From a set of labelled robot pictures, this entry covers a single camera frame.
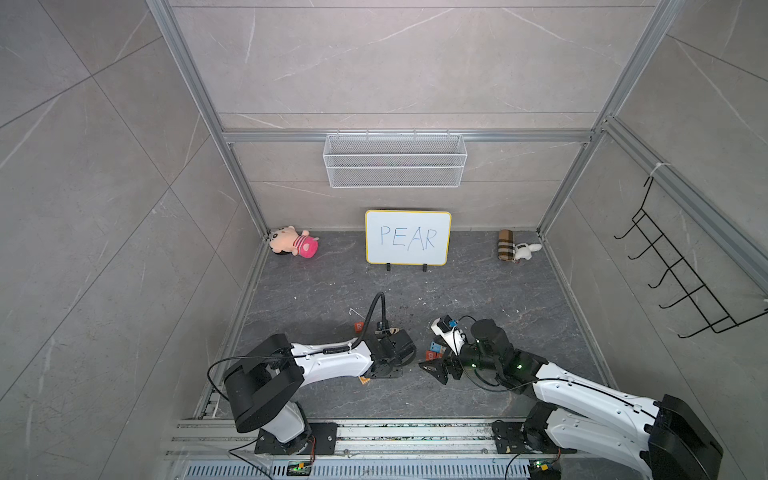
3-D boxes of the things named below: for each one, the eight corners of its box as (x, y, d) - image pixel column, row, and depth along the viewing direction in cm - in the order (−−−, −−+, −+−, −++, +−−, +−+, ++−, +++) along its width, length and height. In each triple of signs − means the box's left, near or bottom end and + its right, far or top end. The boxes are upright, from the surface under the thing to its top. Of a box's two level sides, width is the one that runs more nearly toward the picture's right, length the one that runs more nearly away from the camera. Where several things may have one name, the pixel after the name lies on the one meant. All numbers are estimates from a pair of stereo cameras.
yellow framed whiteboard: (367, 270, 110) (364, 238, 96) (369, 242, 119) (366, 209, 106) (446, 270, 110) (454, 238, 97) (442, 242, 119) (449, 209, 106)
